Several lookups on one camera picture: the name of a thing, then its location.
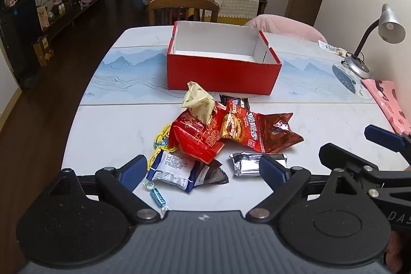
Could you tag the small dark snack packet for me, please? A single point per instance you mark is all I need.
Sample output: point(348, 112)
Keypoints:
point(234, 99)

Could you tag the pink cloth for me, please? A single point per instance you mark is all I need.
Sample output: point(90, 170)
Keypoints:
point(282, 25)

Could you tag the yellow snack packet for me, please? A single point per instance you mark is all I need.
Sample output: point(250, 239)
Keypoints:
point(161, 137)

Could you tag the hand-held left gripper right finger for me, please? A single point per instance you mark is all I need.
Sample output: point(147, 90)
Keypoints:
point(272, 172)

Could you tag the pink patterned packet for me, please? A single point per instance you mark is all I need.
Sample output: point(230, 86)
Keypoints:
point(388, 100)

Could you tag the dark television cabinet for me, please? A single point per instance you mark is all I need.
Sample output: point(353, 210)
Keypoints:
point(77, 9)

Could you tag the wooden chair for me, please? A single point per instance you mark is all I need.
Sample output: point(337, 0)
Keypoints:
point(183, 2)

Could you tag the paper leaflets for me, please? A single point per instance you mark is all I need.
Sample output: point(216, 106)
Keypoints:
point(330, 47)

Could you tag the dark red chips bag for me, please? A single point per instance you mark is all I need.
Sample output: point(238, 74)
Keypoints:
point(266, 134)

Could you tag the black triangular snack packet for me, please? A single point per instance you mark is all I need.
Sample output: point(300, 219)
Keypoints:
point(212, 175)

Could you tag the cream pyramid snack packet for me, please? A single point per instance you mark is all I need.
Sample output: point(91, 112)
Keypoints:
point(199, 100)

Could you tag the white paper bag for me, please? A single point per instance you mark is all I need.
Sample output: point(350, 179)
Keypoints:
point(43, 17)

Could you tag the silver snack packet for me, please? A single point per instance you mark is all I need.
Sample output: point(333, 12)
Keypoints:
point(245, 165)

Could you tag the brown cardboard box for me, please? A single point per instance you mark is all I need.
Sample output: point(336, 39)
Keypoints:
point(43, 51)

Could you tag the red cardboard box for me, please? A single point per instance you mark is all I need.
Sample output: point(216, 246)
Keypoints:
point(218, 76)

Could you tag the person's right hand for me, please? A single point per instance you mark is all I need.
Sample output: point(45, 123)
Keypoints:
point(396, 256)

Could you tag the blue twist-wrapped candy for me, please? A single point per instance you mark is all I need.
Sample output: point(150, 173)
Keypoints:
point(157, 196)

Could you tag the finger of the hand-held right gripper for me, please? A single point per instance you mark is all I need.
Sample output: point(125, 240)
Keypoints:
point(337, 156)
point(383, 136)

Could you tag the blue snack packet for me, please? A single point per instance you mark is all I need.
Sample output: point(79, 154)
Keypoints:
point(171, 169)

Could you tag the white cabinet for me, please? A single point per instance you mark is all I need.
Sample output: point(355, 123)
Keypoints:
point(9, 84)

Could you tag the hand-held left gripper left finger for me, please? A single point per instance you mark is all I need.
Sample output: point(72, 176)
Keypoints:
point(135, 172)

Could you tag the silver desk lamp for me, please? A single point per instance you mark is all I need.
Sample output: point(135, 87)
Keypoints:
point(390, 25)

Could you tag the large red snack bag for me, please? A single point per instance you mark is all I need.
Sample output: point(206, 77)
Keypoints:
point(192, 140)

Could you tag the black cabinet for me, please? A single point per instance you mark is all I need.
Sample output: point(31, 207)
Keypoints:
point(19, 36)

